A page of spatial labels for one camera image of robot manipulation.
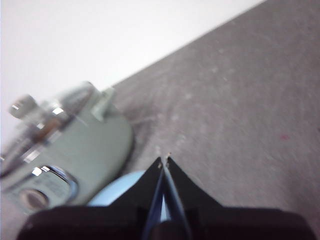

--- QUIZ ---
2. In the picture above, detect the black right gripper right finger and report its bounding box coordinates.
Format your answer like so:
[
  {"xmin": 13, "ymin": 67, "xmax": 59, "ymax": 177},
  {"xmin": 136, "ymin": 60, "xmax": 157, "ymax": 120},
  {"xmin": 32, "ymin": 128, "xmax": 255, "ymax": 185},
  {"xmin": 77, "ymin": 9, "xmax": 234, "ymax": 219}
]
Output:
[{"xmin": 165, "ymin": 155, "xmax": 311, "ymax": 240}]

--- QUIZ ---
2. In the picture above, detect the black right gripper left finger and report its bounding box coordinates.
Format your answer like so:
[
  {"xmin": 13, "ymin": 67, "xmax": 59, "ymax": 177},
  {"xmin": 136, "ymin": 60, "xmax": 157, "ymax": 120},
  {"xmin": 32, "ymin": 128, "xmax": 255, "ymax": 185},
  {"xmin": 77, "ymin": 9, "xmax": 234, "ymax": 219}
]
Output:
[{"xmin": 18, "ymin": 156, "xmax": 165, "ymax": 240}]

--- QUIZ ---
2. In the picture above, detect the blue round plate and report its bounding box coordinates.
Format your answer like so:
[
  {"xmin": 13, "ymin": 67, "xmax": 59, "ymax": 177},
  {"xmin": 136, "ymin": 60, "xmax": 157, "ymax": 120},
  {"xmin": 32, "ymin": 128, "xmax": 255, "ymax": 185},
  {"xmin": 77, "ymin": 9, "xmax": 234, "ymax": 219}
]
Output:
[{"xmin": 86, "ymin": 170, "xmax": 174, "ymax": 224}]

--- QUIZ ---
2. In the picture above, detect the sage green electric steamer pot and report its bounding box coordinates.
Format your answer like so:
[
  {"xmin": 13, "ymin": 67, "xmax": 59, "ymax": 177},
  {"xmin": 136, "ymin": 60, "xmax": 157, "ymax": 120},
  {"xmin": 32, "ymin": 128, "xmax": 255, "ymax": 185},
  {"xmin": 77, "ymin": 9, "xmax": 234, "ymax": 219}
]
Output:
[{"xmin": 0, "ymin": 86, "xmax": 134, "ymax": 216}]

